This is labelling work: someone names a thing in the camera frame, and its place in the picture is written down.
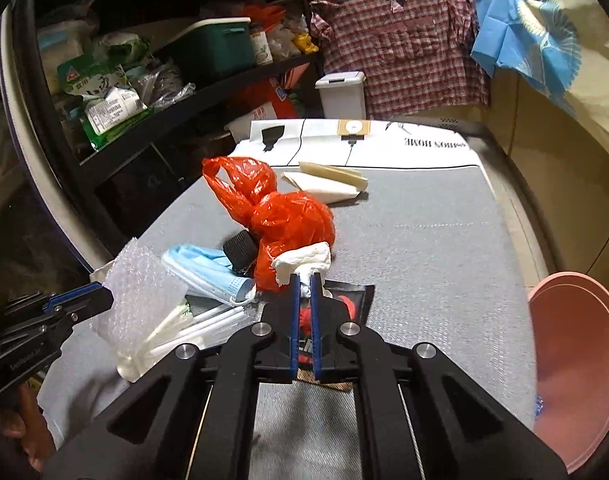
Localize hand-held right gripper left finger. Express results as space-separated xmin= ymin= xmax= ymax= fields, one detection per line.
xmin=42 ymin=275 xmax=305 ymax=480

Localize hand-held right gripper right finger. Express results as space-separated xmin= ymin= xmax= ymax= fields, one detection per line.
xmin=309 ymin=272 xmax=570 ymax=480

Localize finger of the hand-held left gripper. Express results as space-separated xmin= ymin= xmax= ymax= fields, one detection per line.
xmin=43 ymin=283 xmax=115 ymax=323

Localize black red snack packet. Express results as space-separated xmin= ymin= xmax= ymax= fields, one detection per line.
xmin=294 ymin=281 xmax=376 ymax=392

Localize clear bubble wrap sheet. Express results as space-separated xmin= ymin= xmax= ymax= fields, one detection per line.
xmin=90 ymin=237 xmax=189 ymax=383

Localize white tissue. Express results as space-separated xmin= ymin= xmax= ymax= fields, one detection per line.
xmin=272 ymin=241 xmax=332 ymax=295

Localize red plastic bag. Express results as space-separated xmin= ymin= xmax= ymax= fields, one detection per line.
xmin=202 ymin=156 xmax=336 ymax=293

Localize blue face mask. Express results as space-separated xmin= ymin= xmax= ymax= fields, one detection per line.
xmin=162 ymin=244 xmax=258 ymax=307

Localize pink plastic basin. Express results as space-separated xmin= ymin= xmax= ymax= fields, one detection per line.
xmin=527 ymin=271 xmax=609 ymax=476

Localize person's left hand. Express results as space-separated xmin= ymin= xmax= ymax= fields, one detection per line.
xmin=0 ymin=384 xmax=58 ymax=473

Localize black ribbed cap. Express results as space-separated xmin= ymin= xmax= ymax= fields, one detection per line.
xmin=223 ymin=230 xmax=259 ymax=268

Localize white plastic wrappers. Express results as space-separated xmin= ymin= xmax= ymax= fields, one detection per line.
xmin=117 ymin=299 xmax=262 ymax=383

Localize white folded paper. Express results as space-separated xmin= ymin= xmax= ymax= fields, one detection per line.
xmin=282 ymin=171 xmax=361 ymax=206

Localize cream cardboard strip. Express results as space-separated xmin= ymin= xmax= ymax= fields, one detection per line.
xmin=298 ymin=161 xmax=369 ymax=192

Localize green white food packet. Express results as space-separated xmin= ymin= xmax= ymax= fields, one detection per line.
xmin=80 ymin=85 xmax=151 ymax=150

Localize white printed cardboard box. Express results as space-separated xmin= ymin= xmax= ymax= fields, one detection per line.
xmin=232 ymin=119 xmax=485 ymax=168

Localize red white shopping bag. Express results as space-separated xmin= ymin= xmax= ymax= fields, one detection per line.
xmin=229 ymin=77 xmax=305 ymax=126

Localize white lidded bin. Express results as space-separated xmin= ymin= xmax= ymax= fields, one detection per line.
xmin=315 ymin=71 xmax=369 ymax=121

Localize black metal shelf rack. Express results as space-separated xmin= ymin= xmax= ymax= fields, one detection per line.
xmin=12 ymin=0 xmax=325 ymax=256

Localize white labelled jar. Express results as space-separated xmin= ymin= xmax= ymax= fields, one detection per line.
xmin=249 ymin=27 xmax=274 ymax=66

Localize yellow toy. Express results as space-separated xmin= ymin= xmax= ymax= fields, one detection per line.
xmin=293 ymin=32 xmax=319 ymax=56

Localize green cooler box white lid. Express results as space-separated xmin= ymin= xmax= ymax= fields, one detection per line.
xmin=157 ymin=16 xmax=260 ymax=86

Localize red plaid shirt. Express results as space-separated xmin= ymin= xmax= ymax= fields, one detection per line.
xmin=309 ymin=0 xmax=491 ymax=120

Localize white plastic bag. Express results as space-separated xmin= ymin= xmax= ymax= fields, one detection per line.
xmin=37 ymin=0 xmax=102 ymax=61

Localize crumpled orange plastic bag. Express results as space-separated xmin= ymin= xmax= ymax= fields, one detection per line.
xmin=242 ymin=4 xmax=288 ymax=36

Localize blue printed cloth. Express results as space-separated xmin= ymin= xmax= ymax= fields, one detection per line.
xmin=470 ymin=0 xmax=592 ymax=121

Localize cream cloth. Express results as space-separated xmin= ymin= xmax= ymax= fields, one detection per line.
xmin=559 ymin=0 xmax=609 ymax=176

